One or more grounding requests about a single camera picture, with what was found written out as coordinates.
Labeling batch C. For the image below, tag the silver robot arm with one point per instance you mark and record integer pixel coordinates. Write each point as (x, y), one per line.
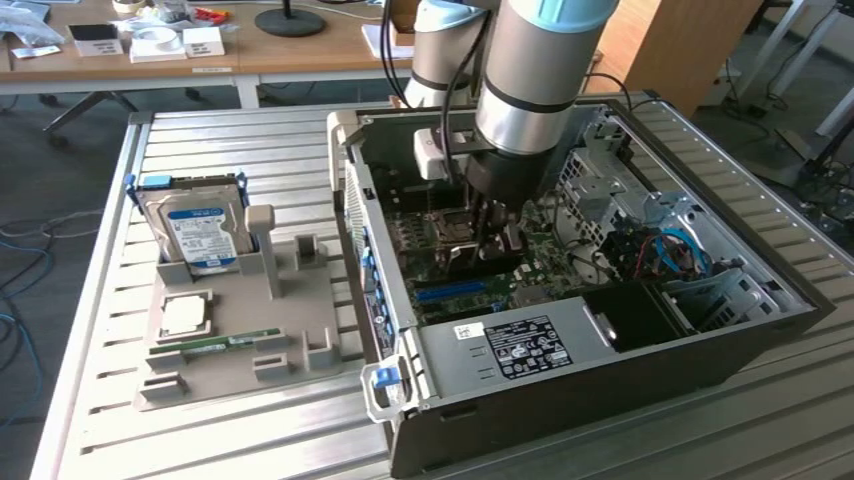
(534, 75)

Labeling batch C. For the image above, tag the white table frame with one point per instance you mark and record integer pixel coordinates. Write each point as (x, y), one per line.
(794, 45)

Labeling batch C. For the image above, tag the beige masking tape roll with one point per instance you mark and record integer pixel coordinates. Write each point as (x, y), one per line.
(127, 6)

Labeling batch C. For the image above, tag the white paper stack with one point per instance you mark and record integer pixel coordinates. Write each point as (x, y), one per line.
(374, 45)

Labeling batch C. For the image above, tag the wooden desk with white frame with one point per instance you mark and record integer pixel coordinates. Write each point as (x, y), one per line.
(300, 55)

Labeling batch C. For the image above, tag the black round lamp base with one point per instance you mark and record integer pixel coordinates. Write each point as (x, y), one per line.
(289, 24)

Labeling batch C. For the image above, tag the metal CPU socket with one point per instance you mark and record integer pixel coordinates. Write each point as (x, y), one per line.
(454, 225)

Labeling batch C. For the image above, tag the perforated metal drive cage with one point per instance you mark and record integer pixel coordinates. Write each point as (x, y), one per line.
(587, 210)

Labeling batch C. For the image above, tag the clear plastic bag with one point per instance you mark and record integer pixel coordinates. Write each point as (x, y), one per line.
(27, 25)

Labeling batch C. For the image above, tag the grey parts rack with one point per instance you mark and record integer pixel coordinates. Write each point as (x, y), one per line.
(294, 310)

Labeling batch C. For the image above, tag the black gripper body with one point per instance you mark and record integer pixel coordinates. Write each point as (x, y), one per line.
(507, 177)

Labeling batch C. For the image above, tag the blue case latch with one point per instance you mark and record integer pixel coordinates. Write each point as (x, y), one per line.
(384, 378)

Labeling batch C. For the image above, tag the black and white box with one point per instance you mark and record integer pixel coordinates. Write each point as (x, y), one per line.
(96, 40)

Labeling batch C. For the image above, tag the blue expansion slot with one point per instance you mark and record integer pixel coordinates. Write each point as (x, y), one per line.
(450, 291)

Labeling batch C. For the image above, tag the open black PC case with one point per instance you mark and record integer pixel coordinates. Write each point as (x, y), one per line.
(600, 400)

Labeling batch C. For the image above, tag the silver chipset heatsink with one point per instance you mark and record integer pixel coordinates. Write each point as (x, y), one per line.
(534, 297)

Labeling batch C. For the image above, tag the green motherboard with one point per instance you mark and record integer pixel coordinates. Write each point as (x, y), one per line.
(540, 265)

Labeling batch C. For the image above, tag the green RAM stick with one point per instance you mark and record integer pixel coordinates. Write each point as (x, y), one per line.
(213, 343)

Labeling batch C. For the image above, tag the silver CPU chip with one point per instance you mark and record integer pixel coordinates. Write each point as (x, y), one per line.
(183, 316)

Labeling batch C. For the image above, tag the green graphics card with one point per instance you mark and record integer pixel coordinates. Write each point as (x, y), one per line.
(480, 270)

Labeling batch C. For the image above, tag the hard disk with blue carrier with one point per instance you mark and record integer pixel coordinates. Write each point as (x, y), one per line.
(196, 225)

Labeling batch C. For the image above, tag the grey power supply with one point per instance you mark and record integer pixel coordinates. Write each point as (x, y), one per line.
(454, 355)

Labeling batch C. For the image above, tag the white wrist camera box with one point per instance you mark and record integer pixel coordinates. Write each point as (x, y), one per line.
(432, 155)

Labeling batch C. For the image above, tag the silver disk bay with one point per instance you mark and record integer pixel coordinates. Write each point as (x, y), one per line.
(721, 300)

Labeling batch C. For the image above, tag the brown cardboard box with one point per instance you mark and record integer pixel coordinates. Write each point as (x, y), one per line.
(403, 22)

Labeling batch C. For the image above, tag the red small parts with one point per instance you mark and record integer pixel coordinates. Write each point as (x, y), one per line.
(212, 15)

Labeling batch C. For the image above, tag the small white box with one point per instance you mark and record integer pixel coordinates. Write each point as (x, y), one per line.
(203, 42)

